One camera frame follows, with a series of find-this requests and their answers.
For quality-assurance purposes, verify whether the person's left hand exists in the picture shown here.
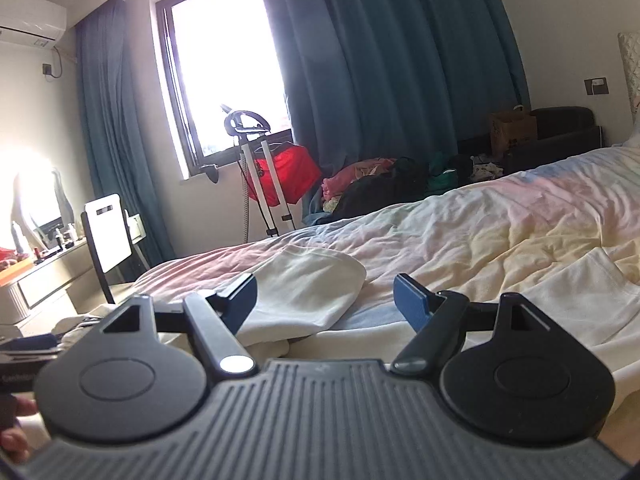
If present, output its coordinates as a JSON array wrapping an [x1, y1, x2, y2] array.
[[1, 394, 39, 463]]

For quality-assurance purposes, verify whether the dark framed window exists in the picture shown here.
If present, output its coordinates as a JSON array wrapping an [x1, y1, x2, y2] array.
[[153, 0, 292, 176]]

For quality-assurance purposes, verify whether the white wall air conditioner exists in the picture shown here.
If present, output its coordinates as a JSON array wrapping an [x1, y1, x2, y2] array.
[[0, 0, 67, 49]]

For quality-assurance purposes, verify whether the white dressing table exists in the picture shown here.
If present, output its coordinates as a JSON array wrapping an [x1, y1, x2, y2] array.
[[1, 240, 104, 338]]

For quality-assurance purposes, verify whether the pile of mixed clothes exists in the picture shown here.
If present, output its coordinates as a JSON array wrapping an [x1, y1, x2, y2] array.
[[303, 154, 504, 226]]

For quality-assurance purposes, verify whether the red garment on steamer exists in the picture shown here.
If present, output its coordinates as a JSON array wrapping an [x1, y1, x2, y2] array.
[[252, 143, 321, 207]]

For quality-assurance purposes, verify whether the pastel tie-dye bed quilt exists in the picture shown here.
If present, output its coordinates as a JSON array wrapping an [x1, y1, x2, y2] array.
[[136, 143, 639, 315]]

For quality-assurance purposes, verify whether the brown cardboard box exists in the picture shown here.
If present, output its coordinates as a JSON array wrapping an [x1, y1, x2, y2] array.
[[489, 105, 538, 158]]

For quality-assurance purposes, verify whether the wall outlet plate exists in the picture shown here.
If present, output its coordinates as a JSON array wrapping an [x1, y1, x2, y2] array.
[[584, 77, 610, 96]]

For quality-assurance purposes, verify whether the teal curtain right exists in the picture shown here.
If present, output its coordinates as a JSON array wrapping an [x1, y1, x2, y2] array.
[[262, 0, 529, 177]]

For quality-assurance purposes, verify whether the white quilted headboard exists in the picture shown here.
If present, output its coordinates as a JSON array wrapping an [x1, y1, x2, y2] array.
[[617, 32, 640, 119]]

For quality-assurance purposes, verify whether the teal curtain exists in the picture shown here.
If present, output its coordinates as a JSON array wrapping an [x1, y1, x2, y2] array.
[[262, 0, 529, 177], [75, 0, 175, 266]]

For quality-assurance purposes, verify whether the teal curtain left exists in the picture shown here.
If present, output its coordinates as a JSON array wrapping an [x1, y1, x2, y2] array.
[[75, 0, 175, 266]]

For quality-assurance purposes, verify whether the black armchair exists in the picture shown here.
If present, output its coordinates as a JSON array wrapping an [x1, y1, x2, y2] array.
[[456, 105, 604, 176]]

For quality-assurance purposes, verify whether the white garment steamer stand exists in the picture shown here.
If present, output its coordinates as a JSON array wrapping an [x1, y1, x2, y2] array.
[[221, 104, 296, 237]]

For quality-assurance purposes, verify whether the cream white knit garment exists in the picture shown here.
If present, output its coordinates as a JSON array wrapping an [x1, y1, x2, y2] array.
[[238, 247, 639, 392]]

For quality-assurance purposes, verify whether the black and white chair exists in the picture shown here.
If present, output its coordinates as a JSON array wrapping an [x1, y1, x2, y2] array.
[[80, 194, 150, 306]]

